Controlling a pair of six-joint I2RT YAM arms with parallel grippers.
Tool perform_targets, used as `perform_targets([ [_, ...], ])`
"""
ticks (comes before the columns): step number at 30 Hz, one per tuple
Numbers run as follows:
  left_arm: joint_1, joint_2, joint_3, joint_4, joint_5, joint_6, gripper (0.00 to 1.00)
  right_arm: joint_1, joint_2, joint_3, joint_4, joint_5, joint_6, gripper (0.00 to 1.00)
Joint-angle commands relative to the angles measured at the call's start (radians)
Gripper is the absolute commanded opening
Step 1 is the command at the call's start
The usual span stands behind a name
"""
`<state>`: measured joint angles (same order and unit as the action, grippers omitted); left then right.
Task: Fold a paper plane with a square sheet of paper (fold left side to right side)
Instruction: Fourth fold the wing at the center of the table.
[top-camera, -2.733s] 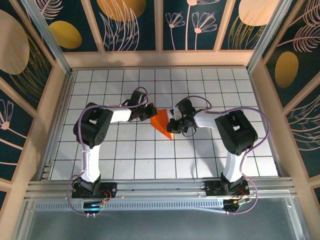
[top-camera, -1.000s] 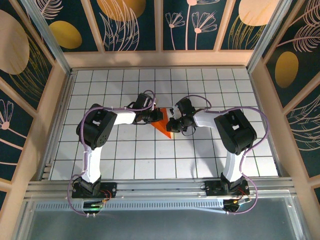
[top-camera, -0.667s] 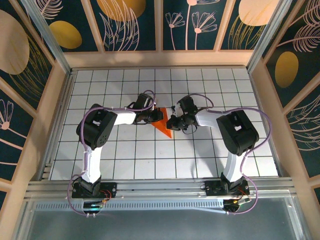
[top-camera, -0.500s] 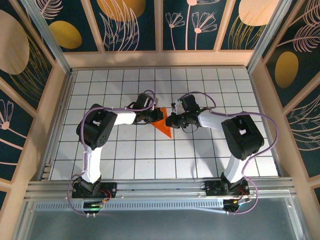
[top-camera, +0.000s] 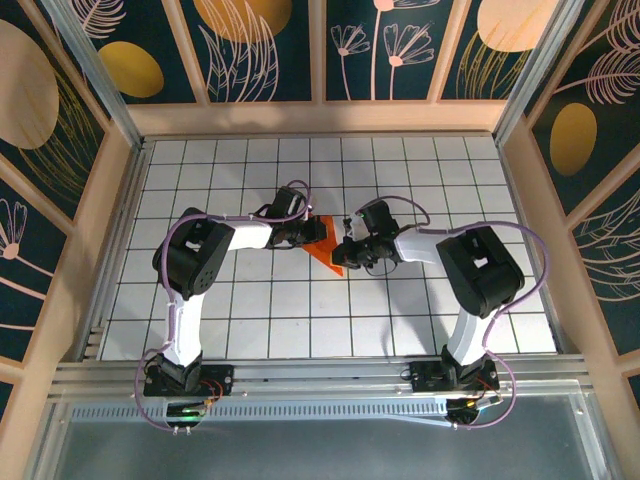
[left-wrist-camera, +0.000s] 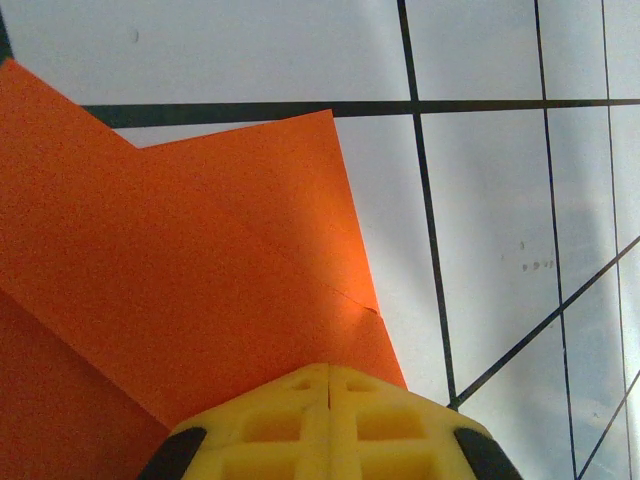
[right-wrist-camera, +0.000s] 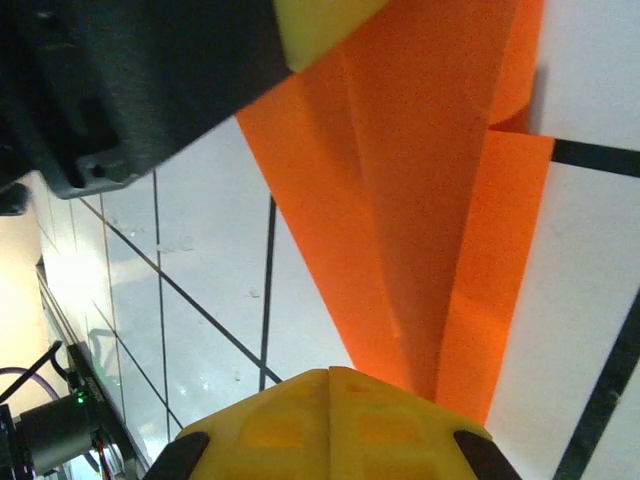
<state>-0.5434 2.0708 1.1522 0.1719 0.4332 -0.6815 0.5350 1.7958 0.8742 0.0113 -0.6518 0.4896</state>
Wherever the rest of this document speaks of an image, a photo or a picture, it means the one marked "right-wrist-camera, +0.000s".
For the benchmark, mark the white grid mat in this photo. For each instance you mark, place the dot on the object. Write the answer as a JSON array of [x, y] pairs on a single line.
[[210, 250]]

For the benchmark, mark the orange cloth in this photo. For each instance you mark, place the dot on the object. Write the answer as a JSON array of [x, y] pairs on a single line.
[[400, 200]]

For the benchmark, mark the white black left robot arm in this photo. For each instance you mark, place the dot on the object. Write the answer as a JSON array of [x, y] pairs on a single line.
[[50, 430]]

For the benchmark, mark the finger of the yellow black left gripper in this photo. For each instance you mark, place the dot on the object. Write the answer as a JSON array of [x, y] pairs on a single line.
[[225, 50]]

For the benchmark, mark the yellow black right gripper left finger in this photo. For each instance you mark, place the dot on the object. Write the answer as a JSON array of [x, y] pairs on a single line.
[[270, 430]]

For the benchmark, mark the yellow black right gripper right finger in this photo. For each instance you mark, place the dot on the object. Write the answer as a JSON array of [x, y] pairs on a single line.
[[390, 430]]

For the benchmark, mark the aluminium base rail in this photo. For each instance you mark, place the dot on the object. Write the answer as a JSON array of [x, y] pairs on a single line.
[[55, 300]]

